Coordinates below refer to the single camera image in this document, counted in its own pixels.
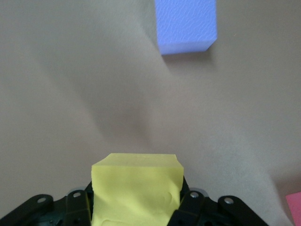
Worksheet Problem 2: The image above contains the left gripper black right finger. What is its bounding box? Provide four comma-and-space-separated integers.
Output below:
166, 176, 270, 226

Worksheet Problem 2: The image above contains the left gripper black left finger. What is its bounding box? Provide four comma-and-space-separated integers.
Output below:
2, 182, 94, 226

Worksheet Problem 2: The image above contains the yellow foam block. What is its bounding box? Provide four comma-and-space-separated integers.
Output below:
91, 153, 184, 226

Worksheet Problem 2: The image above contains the red foam block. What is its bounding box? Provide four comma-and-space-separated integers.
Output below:
285, 192, 301, 226

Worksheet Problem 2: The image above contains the brown table cover sheet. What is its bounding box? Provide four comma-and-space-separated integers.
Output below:
0, 0, 301, 226

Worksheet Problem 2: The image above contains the purple foam block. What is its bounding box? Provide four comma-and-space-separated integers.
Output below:
155, 0, 217, 56

